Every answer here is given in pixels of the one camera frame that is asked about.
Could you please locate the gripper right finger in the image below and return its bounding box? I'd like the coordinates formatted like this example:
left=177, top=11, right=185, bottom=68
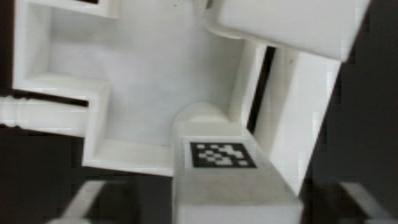
left=340, top=182, right=398, bottom=224

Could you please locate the white U-shaped obstacle fence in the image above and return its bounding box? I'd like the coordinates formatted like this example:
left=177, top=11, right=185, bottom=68
left=255, top=48, right=342, bottom=193

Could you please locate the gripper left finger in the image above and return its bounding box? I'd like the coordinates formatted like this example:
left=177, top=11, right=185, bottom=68
left=47, top=180, right=125, bottom=224

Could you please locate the white chair seat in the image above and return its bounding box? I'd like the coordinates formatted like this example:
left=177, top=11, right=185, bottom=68
left=0, top=0, right=246, bottom=176

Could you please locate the white chair leg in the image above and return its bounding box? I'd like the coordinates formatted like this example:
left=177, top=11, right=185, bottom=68
left=171, top=103, right=304, bottom=224
left=201, top=0, right=372, bottom=62

